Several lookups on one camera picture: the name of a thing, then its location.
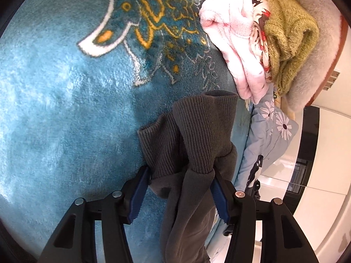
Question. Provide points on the pink fleece garment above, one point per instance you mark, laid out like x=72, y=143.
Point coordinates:
x=235, y=38

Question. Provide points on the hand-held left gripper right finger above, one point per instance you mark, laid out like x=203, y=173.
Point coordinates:
x=219, y=197

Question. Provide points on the olive green fuzzy garment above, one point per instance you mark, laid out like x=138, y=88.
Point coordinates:
x=288, y=33

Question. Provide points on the dark grey ribbed sweatshirt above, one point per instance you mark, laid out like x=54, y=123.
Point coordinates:
x=192, y=148

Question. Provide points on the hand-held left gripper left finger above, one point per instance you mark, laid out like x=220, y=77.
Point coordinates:
x=138, y=194

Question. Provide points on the white floral print garment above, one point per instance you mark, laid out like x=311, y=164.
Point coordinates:
x=264, y=30

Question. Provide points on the beige plush blanket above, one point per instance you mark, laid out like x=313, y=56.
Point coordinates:
x=320, y=49

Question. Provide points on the light blue daisy bedsheet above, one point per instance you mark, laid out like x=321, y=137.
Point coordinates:
x=267, y=139

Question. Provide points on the blue patterned plush blanket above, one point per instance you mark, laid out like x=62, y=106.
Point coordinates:
x=82, y=109

